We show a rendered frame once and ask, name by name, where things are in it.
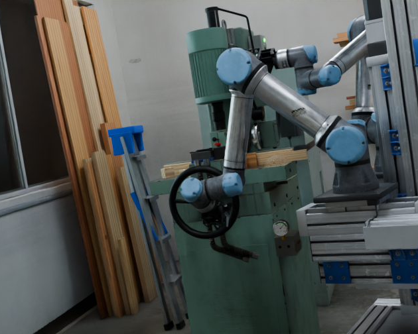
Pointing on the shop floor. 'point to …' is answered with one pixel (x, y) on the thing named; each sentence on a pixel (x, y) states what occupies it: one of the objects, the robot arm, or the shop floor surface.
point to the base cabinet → (248, 279)
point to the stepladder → (131, 167)
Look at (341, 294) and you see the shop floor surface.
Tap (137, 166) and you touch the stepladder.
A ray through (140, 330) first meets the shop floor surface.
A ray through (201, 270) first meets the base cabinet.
